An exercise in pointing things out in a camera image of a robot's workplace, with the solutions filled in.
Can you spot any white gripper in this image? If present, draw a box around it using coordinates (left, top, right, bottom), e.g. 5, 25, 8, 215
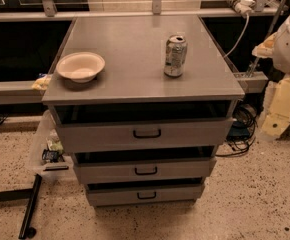
256, 76, 290, 141

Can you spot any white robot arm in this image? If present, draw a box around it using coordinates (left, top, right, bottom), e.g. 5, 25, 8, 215
252, 15, 290, 141

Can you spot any grey middle drawer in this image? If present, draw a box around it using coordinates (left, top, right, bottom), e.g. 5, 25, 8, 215
74, 158, 216, 184

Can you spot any grey drawer cabinet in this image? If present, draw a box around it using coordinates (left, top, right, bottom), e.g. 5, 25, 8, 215
41, 14, 246, 208

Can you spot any grey bottom drawer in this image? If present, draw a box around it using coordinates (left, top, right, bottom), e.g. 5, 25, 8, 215
86, 184, 204, 207

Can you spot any white power strip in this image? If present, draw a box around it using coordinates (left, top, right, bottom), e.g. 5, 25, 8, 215
225, 0, 255, 17

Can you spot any crushed silver soda can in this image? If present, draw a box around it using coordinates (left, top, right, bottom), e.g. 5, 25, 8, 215
164, 35, 187, 77

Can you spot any thin metal pole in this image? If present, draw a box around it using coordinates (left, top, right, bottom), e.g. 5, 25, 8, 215
246, 0, 287, 77

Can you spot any white ceramic bowl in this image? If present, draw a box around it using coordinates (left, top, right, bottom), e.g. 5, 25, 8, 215
56, 52, 105, 83

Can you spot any yellow crumpled packet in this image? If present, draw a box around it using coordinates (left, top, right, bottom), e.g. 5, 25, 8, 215
32, 74, 52, 91

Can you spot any black metal floor stand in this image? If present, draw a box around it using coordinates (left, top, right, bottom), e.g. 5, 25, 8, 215
0, 173, 43, 240

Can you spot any black cable bundle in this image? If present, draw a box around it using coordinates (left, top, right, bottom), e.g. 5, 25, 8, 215
215, 103, 259, 158

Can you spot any white power cable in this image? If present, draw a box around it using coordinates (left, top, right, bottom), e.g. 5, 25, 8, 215
222, 13, 251, 60

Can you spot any grey metal rail frame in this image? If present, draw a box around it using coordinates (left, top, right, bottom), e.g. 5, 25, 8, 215
0, 0, 290, 106

